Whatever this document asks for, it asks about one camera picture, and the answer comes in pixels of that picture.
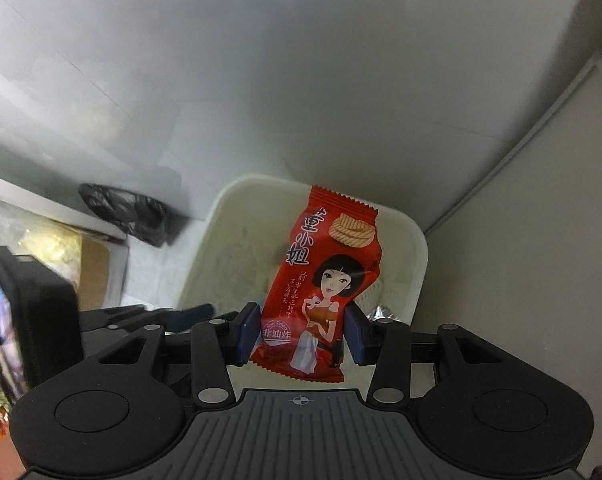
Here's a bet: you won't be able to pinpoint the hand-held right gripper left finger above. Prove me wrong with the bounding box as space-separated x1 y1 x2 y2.
96 301 261 406

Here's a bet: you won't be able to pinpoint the silver foil wrapper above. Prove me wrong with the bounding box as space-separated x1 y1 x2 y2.
365 304 401 325

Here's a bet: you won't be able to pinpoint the cardboard box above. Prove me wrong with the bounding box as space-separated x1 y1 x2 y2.
76 234 130 311

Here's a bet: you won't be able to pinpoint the black plastic bag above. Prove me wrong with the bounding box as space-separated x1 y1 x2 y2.
78 182 192 248

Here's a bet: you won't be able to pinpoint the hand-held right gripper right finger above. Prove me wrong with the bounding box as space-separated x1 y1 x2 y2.
343 305 506 406

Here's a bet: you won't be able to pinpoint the clear bag yellow contents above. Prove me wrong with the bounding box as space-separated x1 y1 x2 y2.
0 195 84 286

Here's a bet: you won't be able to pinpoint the red snack packet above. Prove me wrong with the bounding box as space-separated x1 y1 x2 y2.
248 184 384 383

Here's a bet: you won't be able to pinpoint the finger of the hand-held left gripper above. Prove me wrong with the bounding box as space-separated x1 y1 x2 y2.
108 302 217 336

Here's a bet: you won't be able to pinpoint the white plastic waste bin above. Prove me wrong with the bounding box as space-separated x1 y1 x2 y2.
175 173 430 361

